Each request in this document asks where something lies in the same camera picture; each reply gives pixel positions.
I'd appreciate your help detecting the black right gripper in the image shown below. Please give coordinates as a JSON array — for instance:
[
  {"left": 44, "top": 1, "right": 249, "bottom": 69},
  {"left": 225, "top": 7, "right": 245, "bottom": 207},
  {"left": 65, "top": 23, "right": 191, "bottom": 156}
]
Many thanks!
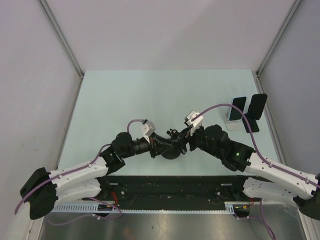
[{"left": 173, "top": 122, "right": 223, "bottom": 159}]

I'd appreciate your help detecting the purple cable lower left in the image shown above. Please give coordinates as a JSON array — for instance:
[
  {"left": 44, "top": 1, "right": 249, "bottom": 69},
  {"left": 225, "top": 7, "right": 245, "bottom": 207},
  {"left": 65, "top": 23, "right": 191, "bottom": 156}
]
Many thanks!
[{"left": 46, "top": 196, "right": 123, "bottom": 226}]

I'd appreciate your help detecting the aluminium corner frame post left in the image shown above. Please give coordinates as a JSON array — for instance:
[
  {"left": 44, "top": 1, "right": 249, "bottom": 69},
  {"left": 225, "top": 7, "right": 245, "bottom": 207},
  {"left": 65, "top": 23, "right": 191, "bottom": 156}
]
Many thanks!
[{"left": 37, "top": 0, "right": 85, "bottom": 78}]

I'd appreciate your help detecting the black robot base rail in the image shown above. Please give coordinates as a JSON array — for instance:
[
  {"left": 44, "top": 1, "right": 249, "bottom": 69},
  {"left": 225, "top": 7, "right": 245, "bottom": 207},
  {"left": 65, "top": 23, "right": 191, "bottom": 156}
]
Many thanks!
[{"left": 96, "top": 176, "right": 253, "bottom": 211}]

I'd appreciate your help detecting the black flat phone stand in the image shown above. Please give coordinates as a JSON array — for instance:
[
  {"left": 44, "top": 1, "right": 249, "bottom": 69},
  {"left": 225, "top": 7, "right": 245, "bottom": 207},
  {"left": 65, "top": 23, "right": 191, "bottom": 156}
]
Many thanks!
[{"left": 242, "top": 114, "right": 260, "bottom": 134}]

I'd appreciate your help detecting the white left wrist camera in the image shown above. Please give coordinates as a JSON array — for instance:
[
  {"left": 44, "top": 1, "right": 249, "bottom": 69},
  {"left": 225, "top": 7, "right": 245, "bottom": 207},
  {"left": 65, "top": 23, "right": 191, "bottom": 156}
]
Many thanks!
[{"left": 141, "top": 119, "right": 156, "bottom": 143}]

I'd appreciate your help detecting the aluminium corner frame post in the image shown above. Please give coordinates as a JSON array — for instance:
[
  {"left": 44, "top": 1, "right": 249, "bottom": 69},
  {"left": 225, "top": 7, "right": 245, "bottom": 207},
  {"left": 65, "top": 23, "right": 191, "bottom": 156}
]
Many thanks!
[
  {"left": 256, "top": 0, "right": 305, "bottom": 76},
  {"left": 37, "top": 0, "right": 85, "bottom": 78}
]

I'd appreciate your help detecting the black phone on black stand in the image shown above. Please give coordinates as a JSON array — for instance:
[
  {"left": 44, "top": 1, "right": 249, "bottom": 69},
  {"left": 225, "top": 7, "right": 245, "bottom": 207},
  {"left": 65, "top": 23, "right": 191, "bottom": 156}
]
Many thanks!
[{"left": 246, "top": 93, "right": 268, "bottom": 120}]

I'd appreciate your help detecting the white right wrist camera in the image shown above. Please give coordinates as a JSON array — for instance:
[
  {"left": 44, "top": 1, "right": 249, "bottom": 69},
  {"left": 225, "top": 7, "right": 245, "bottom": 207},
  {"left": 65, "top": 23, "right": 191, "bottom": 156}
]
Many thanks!
[{"left": 184, "top": 110, "right": 204, "bottom": 135}]

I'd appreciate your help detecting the black round-base phone stand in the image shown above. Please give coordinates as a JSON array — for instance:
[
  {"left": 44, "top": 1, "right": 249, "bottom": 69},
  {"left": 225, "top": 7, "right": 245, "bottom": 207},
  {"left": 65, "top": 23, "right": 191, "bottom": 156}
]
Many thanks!
[{"left": 161, "top": 149, "right": 181, "bottom": 160}]

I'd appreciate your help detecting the white phone stand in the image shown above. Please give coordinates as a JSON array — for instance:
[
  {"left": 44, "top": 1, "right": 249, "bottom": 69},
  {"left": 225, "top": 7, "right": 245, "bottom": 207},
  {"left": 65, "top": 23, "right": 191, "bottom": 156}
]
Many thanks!
[{"left": 225, "top": 110, "right": 240, "bottom": 131}]

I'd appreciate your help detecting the white slotted cable duct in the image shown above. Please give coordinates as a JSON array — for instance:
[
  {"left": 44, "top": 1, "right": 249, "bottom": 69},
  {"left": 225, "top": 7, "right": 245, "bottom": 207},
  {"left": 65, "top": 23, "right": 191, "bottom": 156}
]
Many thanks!
[{"left": 49, "top": 201, "right": 237, "bottom": 215}]

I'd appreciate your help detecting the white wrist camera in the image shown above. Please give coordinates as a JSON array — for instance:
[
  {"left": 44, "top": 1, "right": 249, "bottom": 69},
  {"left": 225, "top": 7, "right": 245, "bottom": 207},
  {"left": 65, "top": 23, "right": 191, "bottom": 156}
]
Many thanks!
[
  {"left": 184, "top": 110, "right": 204, "bottom": 135},
  {"left": 141, "top": 119, "right": 156, "bottom": 143}
]

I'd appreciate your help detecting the aluminium corner frame post right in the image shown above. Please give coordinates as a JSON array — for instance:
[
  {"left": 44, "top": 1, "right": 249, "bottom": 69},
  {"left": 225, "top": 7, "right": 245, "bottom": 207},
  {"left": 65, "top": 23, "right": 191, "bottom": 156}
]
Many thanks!
[{"left": 256, "top": 0, "right": 305, "bottom": 76}]

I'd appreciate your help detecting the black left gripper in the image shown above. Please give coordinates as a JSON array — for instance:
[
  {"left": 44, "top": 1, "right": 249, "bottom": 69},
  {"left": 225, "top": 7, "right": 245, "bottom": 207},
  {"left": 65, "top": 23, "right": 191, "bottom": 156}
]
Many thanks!
[{"left": 120, "top": 131, "right": 172, "bottom": 158}]

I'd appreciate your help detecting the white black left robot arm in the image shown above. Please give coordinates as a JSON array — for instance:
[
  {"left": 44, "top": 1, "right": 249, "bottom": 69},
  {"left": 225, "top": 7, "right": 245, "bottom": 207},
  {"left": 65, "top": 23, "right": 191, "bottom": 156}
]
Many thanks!
[{"left": 19, "top": 129, "right": 178, "bottom": 220}]

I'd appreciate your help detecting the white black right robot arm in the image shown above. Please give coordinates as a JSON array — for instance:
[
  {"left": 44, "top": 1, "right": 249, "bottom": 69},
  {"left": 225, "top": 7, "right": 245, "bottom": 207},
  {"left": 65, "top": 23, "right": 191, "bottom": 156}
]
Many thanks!
[{"left": 166, "top": 124, "right": 320, "bottom": 220}]

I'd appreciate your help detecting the purple cable lower right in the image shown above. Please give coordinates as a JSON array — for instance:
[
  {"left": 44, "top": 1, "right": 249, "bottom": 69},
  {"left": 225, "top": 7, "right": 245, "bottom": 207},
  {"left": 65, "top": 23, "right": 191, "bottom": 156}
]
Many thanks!
[{"left": 246, "top": 197, "right": 277, "bottom": 240}]

